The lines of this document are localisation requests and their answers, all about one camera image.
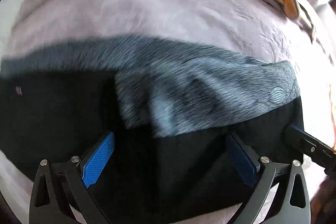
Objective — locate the black pants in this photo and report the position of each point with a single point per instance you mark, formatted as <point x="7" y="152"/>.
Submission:
<point x="52" y="121"/>

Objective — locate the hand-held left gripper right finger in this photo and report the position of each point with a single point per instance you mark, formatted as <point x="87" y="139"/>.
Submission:
<point x="242" y="161"/>

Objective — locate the blue-grey leaf-patterned cloth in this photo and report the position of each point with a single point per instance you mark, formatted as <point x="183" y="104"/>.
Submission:
<point x="183" y="87"/>

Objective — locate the lilac embossed bedspread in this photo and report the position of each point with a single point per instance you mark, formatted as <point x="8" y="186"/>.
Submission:
<point x="131" y="8"/>

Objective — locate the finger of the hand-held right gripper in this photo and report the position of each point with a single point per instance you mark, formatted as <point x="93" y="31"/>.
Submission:
<point x="307" y="144"/>

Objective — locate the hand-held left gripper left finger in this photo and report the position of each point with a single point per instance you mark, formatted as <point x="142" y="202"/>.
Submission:
<point x="99" y="158"/>

